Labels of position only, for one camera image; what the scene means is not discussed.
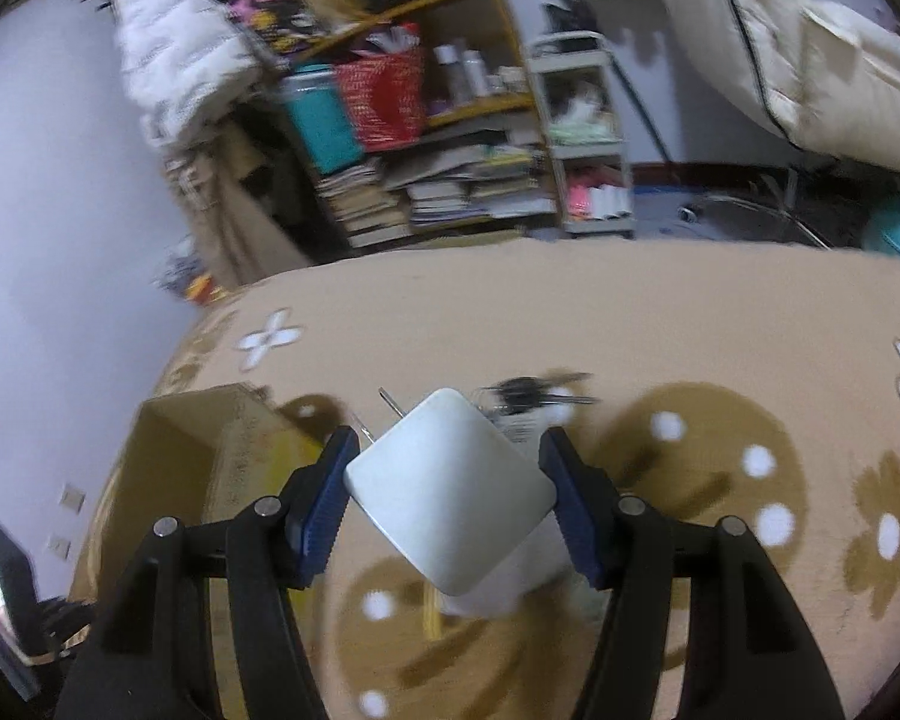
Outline teal plastic pot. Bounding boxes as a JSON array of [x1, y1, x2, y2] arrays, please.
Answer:
[[862, 180, 900, 263]]

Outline cream padded folding chair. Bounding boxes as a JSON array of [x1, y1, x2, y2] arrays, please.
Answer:
[[645, 0, 900, 185]]

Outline white charger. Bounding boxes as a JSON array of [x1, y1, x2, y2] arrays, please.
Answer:
[[343, 388, 558, 595]]

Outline red gift bag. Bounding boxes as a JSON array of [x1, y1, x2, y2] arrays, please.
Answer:
[[335, 22, 428, 152]]

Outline pale green packets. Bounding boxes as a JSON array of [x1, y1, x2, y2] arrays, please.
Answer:
[[551, 101, 620, 145]]

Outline pink and black printed bag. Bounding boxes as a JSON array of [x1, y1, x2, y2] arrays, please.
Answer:
[[225, 0, 323, 53]]

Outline bag of plush toys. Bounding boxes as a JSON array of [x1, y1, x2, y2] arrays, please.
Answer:
[[154, 236, 226, 308]]

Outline teal bag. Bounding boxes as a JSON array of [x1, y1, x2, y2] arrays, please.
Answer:
[[277, 64, 365, 173]]

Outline stack of books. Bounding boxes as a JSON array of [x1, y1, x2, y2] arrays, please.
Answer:
[[315, 157, 413, 248]]

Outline metal chair base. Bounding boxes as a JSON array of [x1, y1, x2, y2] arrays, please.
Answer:
[[675, 169, 833, 248]]

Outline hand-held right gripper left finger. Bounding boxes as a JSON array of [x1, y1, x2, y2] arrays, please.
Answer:
[[52, 426, 361, 720]]

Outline white trolley cart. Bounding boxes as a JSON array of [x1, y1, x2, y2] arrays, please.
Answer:
[[529, 30, 638, 239]]

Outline bunch of keys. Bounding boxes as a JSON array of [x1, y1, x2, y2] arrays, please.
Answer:
[[472, 371, 602, 458]]

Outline beige coat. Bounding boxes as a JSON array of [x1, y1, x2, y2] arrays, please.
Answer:
[[161, 120, 316, 286]]

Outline white puffer jacket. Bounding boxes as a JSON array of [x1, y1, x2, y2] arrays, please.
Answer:
[[112, 0, 267, 147]]

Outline long mop handle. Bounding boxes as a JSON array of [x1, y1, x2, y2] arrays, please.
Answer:
[[521, 0, 676, 166]]

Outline pile of books and papers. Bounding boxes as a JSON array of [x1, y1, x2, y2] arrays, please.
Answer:
[[386, 131, 556, 230]]

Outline pink bottles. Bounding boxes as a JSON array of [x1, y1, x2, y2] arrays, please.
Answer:
[[566, 172, 631, 222]]

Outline beige printed blanket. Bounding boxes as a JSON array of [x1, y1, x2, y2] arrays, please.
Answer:
[[67, 229, 900, 720]]

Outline cardboard box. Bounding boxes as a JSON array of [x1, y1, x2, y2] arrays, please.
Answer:
[[82, 382, 327, 616]]

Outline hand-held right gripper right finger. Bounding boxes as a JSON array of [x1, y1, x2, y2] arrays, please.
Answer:
[[538, 427, 848, 720]]

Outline white cosmetic bottle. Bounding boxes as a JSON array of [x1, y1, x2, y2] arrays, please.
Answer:
[[461, 49, 488, 98], [433, 45, 462, 106]]

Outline wooden shelf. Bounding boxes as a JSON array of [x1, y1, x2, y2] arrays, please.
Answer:
[[270, 0, 560, 241]]

